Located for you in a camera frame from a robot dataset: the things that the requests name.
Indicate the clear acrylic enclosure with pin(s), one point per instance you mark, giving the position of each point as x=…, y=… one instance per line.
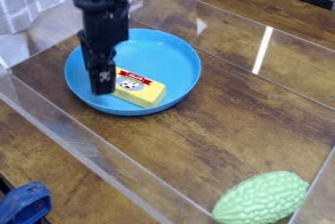
x=259, y=116

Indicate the blue round tray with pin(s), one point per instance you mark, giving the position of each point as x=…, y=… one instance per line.
x=155, y=55

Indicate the green bitter gourd toy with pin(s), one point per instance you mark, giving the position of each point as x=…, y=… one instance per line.
x=261, y=200

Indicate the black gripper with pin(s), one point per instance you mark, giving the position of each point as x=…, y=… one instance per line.
x=105, y=26

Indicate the yellow butter box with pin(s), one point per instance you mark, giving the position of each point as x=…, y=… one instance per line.
x=138, y=89

